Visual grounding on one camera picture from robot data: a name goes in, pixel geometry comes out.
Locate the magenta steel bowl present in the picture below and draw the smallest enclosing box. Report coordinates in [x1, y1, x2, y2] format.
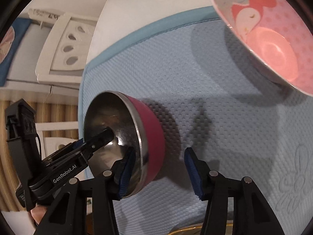
[83, 91, 165, 197]

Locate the round blue floral plate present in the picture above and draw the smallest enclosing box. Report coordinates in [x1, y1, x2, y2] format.
[168, 224, 236, 235]

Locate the pink cartoon bowl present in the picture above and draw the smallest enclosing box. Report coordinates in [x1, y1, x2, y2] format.
[211, 0, 312, 96]

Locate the person's left hand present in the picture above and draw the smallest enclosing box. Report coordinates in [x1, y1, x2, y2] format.
[30, 205, 48, 225]

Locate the white chair near left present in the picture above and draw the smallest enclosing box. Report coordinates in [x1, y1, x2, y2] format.
[36, 121, 78, 159]

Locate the white chair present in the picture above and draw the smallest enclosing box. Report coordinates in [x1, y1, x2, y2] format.
[36, 121, 78, 159]
[35, 13, 98, 84]

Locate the light blue quilted mat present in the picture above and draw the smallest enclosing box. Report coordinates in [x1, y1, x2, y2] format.
[78, 6, 312, 234]

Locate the white chair far left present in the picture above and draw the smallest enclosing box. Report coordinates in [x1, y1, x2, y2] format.
[35, 13, 98, 84]

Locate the white refrigerator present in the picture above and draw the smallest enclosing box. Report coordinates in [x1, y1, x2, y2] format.
[1, 20, 79, 98]

